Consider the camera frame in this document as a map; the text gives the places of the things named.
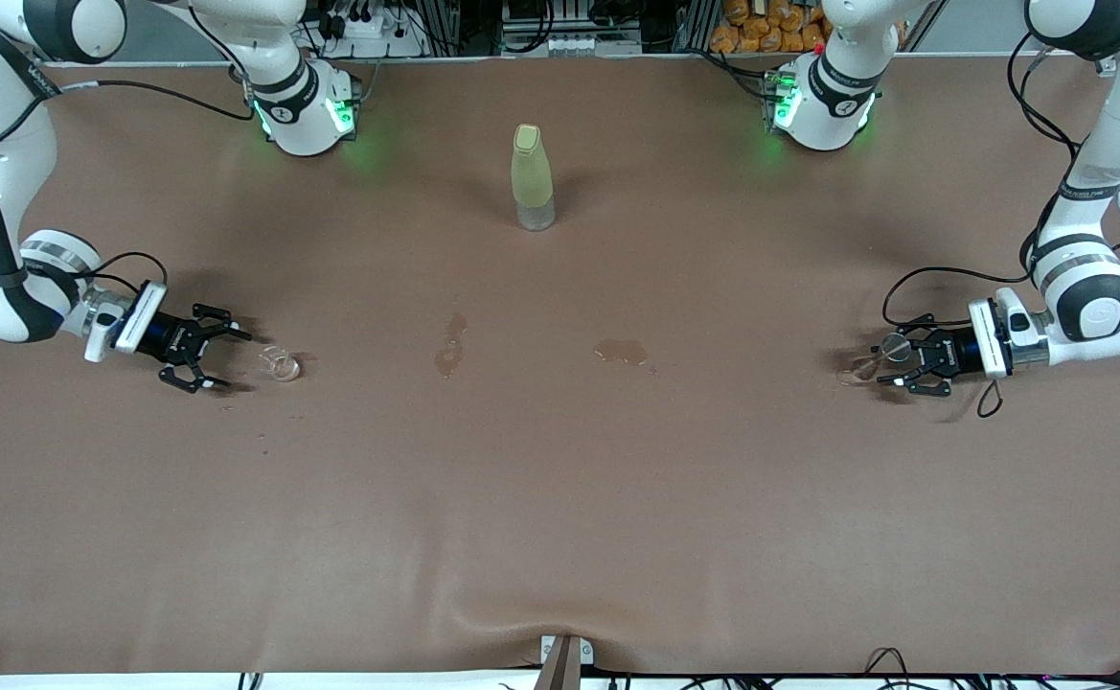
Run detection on steel double jigger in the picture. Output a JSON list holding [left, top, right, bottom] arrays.
[[842, 333, 912, 384]]

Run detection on small clear glass cup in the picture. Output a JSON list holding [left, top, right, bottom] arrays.
[[258, 346, 304, 382]]

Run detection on elongated liquid puddle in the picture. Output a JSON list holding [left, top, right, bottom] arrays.
[[437, 313, 469, 379]]

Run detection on wide liquid puddle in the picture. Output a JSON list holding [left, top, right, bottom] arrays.
[[593, 339, 656, 373]]

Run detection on white power strip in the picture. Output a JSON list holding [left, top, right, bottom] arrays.
[[322, 8, 409, 44]]

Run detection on pile of orange bags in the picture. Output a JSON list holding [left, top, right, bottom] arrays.
[[710, 0, 834, 55]]

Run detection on yellow-green frosted bottle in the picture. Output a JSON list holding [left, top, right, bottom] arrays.
[[511, 123, 557, 232]]

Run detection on brown table mat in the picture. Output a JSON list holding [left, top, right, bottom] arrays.
[[0, 56, 1120, 677]]

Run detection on white terminal strip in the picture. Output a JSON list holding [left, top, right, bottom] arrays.
[[548, 36, 643, 57]]

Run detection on metal clamp bracket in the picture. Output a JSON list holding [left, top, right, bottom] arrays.
[[533, 632, 594, 690]]

